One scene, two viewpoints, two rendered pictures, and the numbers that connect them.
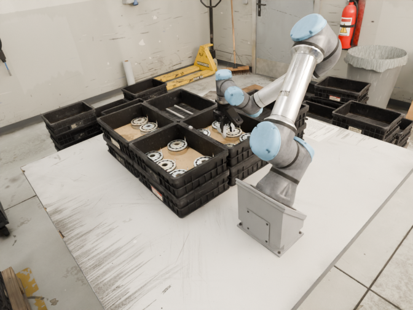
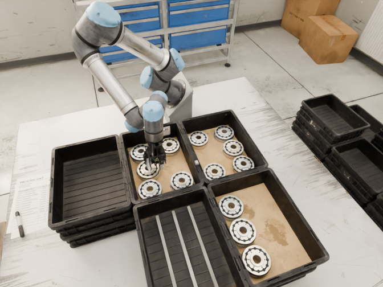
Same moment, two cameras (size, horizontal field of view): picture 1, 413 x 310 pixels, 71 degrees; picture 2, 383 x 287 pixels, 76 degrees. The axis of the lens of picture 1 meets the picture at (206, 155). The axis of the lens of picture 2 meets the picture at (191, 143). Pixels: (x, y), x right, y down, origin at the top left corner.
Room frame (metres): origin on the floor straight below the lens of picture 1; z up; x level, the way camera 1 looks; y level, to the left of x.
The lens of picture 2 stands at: (1.92, 0.24, 1.79)
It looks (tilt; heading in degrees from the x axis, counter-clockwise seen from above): 49 degrees down; 197
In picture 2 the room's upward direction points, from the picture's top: 1 degrees clockwise
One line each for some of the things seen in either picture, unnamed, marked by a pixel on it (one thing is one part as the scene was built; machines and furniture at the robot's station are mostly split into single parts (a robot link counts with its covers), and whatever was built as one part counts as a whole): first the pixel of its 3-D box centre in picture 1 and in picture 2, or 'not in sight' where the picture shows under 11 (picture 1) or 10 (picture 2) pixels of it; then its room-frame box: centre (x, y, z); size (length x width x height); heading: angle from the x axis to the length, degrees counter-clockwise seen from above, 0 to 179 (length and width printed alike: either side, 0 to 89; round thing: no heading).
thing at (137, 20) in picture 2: not in sight; (128, 34); (-0.32, -1.18, 0.60); 0.72 x 0.03 x 0.56; 128
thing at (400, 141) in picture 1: (379, 131); not in sight; (2.14, -1.53, 0.26); 0.40 x 0.30 x 0.23; 38
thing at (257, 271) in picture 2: (139, 120); (256, 259); (1.59, 0.38, 0.86); 0.10 x 0.10 x 0.01
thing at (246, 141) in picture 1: (224, 125); (158, 158); (1.32, -0.11, 0.92); 0.40 x 0.30 x 0.02; 36
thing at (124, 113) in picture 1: (137, 130); (259, 225); (1.46, 0.37, 0.87); 0.40 x 0.30 x 0.11; 36
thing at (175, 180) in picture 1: (176, 148); (220, 143); (1.14, 0.13, 0.92); 0.40 x 0.30 x 0.02; 36
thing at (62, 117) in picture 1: (75, 133); not in sight; (2.47, 1.21, 0.37); 0.40 x 0.30 x 0.45; 128
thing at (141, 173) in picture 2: (232, 131); (148, 168); (1.35, -0.15, 0.86); 0.10 x 0.10 x 0.01
